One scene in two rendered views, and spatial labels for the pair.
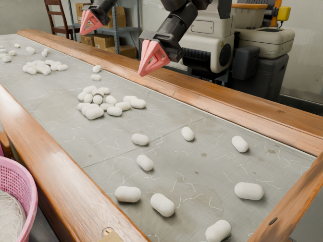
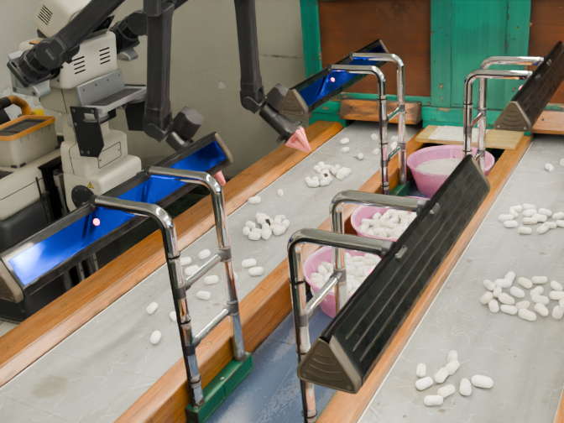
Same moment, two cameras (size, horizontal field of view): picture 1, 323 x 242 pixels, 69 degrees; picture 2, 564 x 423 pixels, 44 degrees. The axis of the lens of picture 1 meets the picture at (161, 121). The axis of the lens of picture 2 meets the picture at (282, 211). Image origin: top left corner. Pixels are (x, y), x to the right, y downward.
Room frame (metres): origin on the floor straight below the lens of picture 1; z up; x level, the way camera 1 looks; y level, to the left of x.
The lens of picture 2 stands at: (1.22, 2.09, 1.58)
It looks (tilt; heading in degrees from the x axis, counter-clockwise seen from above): 24 degrees down; 254
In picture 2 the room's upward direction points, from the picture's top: 6 degrees counter-clockwise
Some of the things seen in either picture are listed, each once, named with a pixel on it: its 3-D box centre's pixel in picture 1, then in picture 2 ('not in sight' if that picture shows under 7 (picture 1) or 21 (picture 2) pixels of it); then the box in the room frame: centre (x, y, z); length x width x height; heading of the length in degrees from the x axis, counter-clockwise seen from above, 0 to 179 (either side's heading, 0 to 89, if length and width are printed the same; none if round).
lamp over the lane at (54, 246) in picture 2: not in sight; (126, 201); (1.16, 0.84, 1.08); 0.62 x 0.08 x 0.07; 43
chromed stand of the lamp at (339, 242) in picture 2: not in sight; (367, 335); (0.84, 1.19, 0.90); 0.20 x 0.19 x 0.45; 43
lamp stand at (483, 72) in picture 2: not in sight; (503, 143); (0.13, 0.53, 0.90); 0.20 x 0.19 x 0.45; 43
